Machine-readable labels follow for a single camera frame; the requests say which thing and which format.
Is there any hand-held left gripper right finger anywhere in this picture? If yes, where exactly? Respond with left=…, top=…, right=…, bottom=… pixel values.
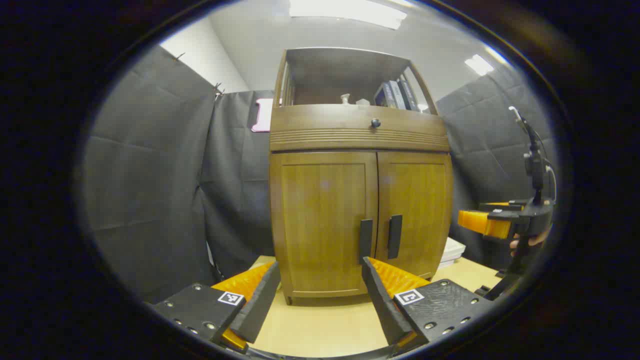
left=361, top=256, right=496, bottom=351

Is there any small ceiling light panel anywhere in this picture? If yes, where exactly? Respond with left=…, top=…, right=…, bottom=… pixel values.
left=464, top=54, right=495, bottom=77

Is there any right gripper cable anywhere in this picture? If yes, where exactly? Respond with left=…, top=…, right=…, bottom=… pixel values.
left=545, top=162, right=558, bottom=203

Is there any wooden cabinet door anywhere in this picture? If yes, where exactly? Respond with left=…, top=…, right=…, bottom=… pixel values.
left=270, top=151, right=379, bottom=299
left=376, top=151, right=453, bottom=280

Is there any black backdrop cloth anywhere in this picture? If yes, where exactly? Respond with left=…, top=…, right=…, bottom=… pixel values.
left=82, top=45, right=558, bottom=303

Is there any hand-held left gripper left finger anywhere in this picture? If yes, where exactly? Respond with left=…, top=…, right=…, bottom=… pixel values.
left=150, top=260, right=282, bottom=353

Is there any wooden double-door shoe cabinet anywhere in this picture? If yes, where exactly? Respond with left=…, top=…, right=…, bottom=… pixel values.
left=269, top=47, right=454, bottom=307

